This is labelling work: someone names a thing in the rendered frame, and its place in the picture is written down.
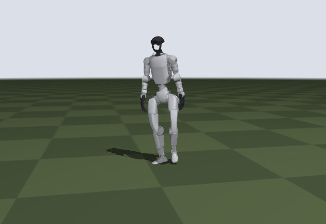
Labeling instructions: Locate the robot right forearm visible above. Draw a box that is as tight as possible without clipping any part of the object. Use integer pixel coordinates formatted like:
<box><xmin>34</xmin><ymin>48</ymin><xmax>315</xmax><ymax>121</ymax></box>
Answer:
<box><xmin>140</xmin><ymin>80</ymin><xmax>148</xmax><ymax>98</ymax></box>

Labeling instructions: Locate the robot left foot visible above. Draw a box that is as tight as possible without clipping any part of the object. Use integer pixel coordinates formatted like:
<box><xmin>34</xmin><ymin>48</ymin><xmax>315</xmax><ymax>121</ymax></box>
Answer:
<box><xmin>171</xmin><ymin>150</ymin><xmax>178</xmax><ymax>163</ymax></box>

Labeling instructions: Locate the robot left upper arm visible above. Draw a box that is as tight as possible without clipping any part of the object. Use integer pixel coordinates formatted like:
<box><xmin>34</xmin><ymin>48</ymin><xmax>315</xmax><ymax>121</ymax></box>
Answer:
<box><xmin>167</xmin><ymin>55</ymin><xmax>180</xmax><ymax>81</ymax></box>

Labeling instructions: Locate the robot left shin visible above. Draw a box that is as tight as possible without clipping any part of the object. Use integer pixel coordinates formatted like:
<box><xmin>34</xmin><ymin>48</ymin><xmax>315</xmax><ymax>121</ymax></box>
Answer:
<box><xmin>170</xmin><ymin>128</ymin><xmax>178</xmax><ymax>152</ymax></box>

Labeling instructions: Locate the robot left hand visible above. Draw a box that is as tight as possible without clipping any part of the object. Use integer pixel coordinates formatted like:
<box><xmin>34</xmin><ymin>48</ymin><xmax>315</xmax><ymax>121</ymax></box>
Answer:
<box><xmin>178</xmin><ymin>94</ymin><xmax>185</xmax><ymax>110</ymax></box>

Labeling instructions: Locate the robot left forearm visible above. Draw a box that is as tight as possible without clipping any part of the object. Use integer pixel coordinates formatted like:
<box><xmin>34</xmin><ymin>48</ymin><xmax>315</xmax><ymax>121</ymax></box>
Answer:
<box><xmin>175</xmin><ymin>75</ymin><xmax>185</xmax><ymax>97</ymax></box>

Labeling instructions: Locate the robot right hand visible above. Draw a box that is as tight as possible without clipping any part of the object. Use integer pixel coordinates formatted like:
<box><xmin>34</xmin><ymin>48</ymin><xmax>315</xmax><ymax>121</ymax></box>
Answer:
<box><xmin>140</xmin><ymin>95</ymin><xmax>146</xmax><ymax>112</ymax></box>

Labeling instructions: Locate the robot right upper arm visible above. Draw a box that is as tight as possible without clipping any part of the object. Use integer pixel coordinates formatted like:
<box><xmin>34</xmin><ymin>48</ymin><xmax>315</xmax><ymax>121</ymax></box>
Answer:
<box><xmin>142</xmin><ymin>57</ymin><xmax>150</xmax><ymax>82</ymax></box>

